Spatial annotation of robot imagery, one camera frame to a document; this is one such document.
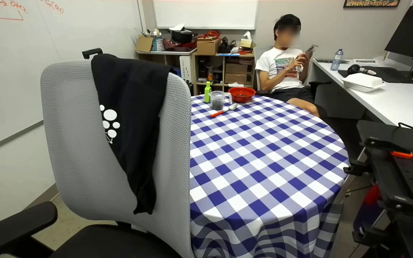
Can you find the white marker pen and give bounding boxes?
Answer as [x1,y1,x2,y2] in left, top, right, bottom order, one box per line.
[222,104,241,115]

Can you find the white projection board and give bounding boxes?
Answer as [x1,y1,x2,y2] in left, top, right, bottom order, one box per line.
[152,0,260,32]

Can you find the black bag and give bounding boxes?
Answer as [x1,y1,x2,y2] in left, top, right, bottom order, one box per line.
[217,36,240,55]

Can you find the white foam food container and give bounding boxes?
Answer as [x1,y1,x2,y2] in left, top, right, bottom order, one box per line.
[343,72,386,94]

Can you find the black headphones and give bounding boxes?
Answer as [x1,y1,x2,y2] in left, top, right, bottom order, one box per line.
[346,63,377,78]

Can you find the wooden storage shelf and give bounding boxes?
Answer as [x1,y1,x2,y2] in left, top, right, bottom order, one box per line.
[136,48,257,95]

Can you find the clear water bottle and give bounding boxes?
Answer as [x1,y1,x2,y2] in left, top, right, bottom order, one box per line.
[330,48,346,72]

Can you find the seated person in white shirt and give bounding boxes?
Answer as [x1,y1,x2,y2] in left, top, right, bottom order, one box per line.
[254,13,323,119]

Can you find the green plastic bottle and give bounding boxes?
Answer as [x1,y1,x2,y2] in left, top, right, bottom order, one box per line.
[202,81,214,105]

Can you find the framed wall picture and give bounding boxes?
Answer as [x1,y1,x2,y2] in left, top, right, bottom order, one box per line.
[343,0,402,9]

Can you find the red clamp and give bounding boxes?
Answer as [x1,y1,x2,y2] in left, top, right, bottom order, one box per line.
[363,184,382,207]

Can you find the dark phone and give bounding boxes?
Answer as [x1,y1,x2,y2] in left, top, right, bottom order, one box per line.
[304,43,319,62]

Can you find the red marker pen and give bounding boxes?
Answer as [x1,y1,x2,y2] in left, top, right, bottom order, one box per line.
[208,109,227,121]

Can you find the black cloth with paw print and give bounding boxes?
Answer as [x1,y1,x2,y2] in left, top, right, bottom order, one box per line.
[91,53,172,215]

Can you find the orange handled clamp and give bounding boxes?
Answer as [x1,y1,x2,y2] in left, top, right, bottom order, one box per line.
[390,149,413,161]

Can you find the red bowl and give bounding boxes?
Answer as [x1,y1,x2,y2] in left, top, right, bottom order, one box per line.
[228,86,257,105]

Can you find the brown cardboard box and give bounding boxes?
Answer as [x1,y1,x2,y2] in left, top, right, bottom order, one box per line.
[195,38,221,56]

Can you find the grey mesh office chair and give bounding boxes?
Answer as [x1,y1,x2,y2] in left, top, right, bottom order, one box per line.
[0,59,195,258]

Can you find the black pot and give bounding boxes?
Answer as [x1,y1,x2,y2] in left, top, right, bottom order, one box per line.
[169,28,195,46]

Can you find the large cardboard box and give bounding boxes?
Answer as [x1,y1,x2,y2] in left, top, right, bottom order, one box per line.
[224,62,255,88]

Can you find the small open cardboard box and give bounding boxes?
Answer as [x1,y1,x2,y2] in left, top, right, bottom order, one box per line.
[135,33,155,55]

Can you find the black keyboard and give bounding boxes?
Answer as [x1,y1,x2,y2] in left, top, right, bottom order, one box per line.
[339,66,413,85]

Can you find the clear glass cup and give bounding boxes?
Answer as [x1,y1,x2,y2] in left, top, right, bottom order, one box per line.
[210,91,227,112]

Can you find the black robot cart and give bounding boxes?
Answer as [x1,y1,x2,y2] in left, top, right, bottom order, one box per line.
[352,119,413,258]

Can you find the blue white checkered tablecloth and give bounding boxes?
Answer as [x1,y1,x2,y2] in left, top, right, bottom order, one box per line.
[188,94,352,258]

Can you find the white office desk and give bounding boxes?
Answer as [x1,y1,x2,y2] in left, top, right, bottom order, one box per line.
[313,56,413,135]

